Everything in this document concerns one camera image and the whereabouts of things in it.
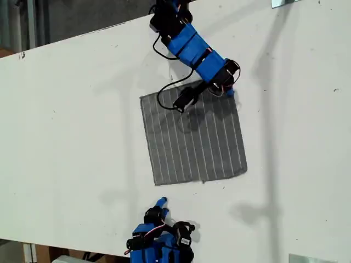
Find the grey white-striped towel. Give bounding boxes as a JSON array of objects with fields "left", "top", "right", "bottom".
[{"left": 139, "top": 79, "right": 248, "bottom": 186}]

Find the white container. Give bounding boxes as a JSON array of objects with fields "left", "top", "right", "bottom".
[{"left": 50, "top": 254, "right": 91, "bottom": 263}]

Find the arm red white wire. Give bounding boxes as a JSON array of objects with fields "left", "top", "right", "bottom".
[
  {"left": 124, "top": 223, "right": 168, "bottom": 255},
  {"left": 210, "top": 82, "right": 236, "bottom": 97}
]

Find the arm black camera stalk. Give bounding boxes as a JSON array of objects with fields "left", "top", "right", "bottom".
[
  {"left": 191, "top": 80, "right": 212, "bottom": 100},
  {"left": 166, "top": 220, "right": 196, "bottom": 232}
]

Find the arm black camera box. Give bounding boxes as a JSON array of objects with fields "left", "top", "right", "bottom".
[
  {"left": 172, "top": 87, "right": 199, "bottom": 113},
  {"left": 175, "top": 226, "right": 194, "bottom": 247}
]

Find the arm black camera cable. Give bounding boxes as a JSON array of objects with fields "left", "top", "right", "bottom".
[{"left": 152, "top": 34, "right": 205, "bottom": 110}]

